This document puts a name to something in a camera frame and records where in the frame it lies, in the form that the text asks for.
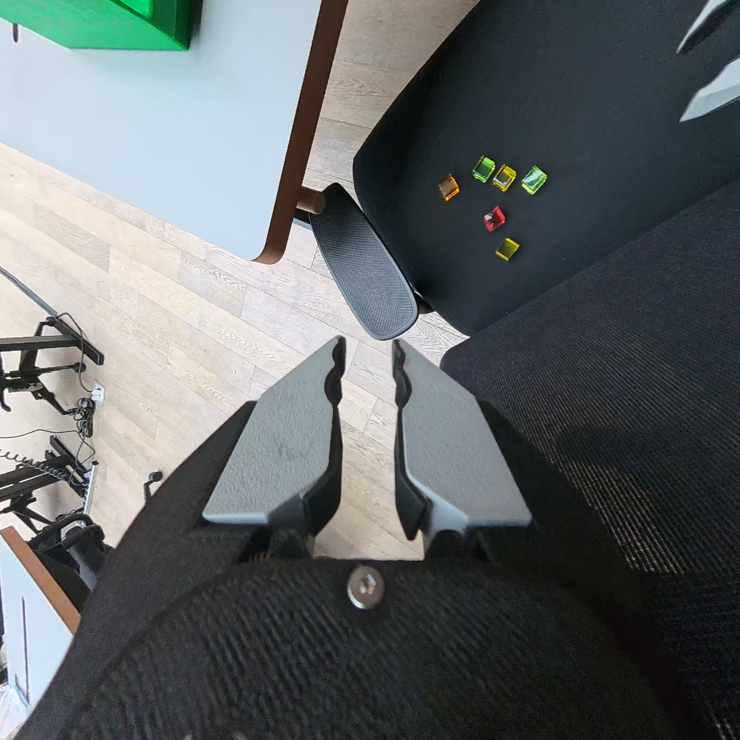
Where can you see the black post with grey foot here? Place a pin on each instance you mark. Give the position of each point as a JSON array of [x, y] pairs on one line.
[[302, 218]]

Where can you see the black caster chair base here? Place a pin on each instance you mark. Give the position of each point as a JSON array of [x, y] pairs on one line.
[[153, 478]]

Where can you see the green transparent cube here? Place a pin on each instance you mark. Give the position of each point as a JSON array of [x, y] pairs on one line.
[[534, 180], [484, 168]]

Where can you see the white power socket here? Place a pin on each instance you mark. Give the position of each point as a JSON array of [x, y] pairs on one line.
[[98, 393]]

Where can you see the red transparent cube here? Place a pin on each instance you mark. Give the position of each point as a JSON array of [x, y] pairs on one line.
[[494, 218]]

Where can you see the black mesh chair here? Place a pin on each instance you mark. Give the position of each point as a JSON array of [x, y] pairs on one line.
[[69, 555]]

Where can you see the black metal frame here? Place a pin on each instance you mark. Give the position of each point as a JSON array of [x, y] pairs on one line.
[[63, 454], [34, 342]]

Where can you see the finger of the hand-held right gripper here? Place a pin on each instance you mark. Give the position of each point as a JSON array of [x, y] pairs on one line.
[[717, 95], [710, 20]]

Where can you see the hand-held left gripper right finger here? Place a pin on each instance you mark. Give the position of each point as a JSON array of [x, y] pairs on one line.
[[462, 456]]

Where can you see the blue-grey desk with wooden edge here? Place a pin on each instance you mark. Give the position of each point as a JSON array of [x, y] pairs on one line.
[[173, 115], [34, 636]]

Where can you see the yellow transparent cube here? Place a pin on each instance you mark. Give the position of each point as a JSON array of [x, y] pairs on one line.
[[505, 177], [507, 248]]

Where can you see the green box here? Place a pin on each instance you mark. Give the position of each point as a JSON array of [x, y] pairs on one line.
[[115, 23]]

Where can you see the orange transparent cube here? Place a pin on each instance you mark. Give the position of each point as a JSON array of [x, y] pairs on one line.
[[448, 188]]

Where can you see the black office chair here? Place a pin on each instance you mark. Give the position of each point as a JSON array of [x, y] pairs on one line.
[[578, 86]]

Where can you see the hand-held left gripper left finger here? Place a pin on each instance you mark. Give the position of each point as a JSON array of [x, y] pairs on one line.
[[277, 456]]

